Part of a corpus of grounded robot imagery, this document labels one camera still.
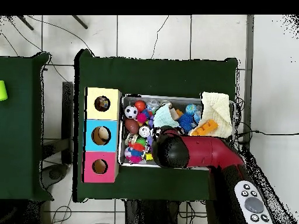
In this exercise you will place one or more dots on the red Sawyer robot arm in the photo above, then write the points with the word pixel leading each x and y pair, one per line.
pixel 205 151

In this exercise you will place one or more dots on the shallow mesh bin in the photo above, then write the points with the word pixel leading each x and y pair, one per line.
pixel 128 100

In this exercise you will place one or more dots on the wooden box with three holes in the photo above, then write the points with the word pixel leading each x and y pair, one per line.
pixel 91 114

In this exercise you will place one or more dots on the mint green cloth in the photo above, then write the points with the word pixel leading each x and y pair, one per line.
pixel 163 117

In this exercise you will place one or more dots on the brown toy football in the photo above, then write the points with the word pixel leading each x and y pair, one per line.
pixel 132 126

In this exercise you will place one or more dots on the black and white soccer ball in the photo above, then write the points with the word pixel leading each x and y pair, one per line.
pixel 131 112

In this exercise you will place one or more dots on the blue spiky ball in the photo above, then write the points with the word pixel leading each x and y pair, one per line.
pixel 185 121

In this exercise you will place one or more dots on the dark green tablecloth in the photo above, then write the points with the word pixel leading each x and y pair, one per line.
pixel 151 77
pixel 18 140

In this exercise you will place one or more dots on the orange toy brick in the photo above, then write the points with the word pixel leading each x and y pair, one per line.
pixel 205 127

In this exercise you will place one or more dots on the cream knitted cloth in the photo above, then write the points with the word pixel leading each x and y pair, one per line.
pixel 217 109

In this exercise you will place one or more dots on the black upright bar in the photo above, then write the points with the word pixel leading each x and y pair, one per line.
pixel 67 121

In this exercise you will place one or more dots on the black tripod leg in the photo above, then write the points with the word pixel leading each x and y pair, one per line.
pixel 80 22
pixel 25 22

